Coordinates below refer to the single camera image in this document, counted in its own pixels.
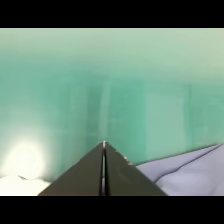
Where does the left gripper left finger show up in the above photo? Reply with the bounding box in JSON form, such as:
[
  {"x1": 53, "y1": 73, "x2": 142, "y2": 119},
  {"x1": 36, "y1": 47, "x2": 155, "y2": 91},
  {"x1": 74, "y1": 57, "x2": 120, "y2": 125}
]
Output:
[{"x1": 37, "y1": 142, "x2": 105, "y2": 197}]

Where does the pale blue shirt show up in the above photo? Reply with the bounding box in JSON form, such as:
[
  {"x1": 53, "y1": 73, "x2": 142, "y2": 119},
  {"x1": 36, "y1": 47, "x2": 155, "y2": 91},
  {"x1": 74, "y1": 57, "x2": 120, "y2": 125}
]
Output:
[{"x1": 135, "y1": 143, "x2": 224, "y2": 197}]

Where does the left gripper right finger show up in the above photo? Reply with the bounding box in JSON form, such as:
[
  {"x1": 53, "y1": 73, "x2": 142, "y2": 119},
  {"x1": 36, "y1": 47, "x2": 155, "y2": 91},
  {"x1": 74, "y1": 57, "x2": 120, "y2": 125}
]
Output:
[{"x1": 104, "y1": 141, "x2": 168, "y2": 197}]

